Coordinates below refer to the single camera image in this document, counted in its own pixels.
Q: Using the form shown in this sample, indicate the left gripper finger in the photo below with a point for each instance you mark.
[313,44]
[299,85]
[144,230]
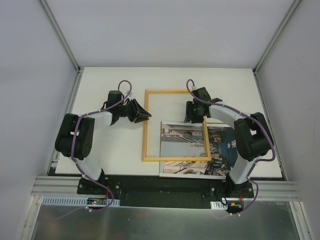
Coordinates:
[141,118]
[138,110]

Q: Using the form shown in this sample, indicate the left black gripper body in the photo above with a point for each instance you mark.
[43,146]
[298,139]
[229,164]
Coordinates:
[135,110]

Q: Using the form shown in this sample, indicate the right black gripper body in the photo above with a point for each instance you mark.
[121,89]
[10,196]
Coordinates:
[191,110]

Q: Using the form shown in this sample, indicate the yellow wooden picture frame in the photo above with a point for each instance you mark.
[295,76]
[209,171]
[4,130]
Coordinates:
[145,158]

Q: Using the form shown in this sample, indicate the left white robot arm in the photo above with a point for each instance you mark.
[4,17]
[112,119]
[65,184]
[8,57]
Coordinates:
[81,138]

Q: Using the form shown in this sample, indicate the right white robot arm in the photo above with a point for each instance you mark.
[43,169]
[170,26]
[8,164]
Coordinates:
[252,135]

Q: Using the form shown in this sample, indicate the street photo on board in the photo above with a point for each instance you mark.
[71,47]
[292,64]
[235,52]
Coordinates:
[178,139]

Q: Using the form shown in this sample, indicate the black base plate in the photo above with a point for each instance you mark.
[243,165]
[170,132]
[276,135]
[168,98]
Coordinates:
[162,192]

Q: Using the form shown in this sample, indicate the right white cable duct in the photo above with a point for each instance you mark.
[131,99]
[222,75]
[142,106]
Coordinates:
[218,205]

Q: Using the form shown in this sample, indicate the white cable duct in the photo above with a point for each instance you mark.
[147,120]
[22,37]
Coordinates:
[218,205]
[79,201]

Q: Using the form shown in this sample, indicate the left white cable duct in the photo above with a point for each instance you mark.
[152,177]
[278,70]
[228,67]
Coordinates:
[79,201]

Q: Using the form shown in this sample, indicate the aluminium front rail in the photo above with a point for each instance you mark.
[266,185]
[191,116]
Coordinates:
[265,190]

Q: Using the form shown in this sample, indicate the left aluminium corner post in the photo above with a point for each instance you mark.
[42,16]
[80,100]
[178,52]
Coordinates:
[59,34]

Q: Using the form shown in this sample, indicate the aluminium corner post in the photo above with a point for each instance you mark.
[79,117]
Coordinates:
[59,34]
[277,34]

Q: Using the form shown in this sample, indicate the right aluminium corner post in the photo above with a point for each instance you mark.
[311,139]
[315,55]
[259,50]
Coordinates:
[277,34]

